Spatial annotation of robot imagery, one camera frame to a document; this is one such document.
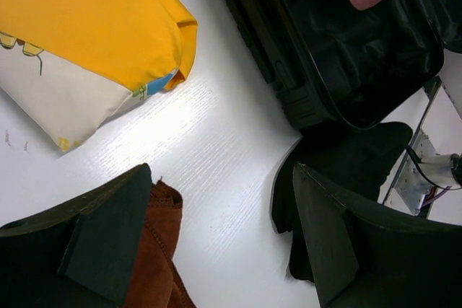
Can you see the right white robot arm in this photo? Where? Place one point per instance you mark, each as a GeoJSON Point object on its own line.
{"type": "Point", "coordinates": [450, 97]}

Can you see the black hard-shell suitcase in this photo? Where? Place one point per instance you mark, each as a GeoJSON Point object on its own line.
{"type": "Point", "coordinates": [330, 62]}

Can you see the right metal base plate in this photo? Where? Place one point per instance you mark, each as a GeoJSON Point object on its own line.
{"type": "Point", "coordinates": [421, 174]}

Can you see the yellow and white garment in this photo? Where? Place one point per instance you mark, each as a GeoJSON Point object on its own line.
{"type": "Point", "coordinates": [73, 64]}

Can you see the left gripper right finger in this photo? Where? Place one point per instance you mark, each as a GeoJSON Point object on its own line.
{"type": "Point", "coordinates": [363, 254]}

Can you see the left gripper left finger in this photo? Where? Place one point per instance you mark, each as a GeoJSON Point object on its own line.
{"type": "Point", "coordinates": [80, 253]}

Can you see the rust brown towel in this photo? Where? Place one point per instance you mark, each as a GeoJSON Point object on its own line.
{"type": "Point", "coordinates": [155, 281]}

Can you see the black garment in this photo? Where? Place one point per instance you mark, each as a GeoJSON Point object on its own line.
{"type": "Point", "coordinates": [357, 161]}

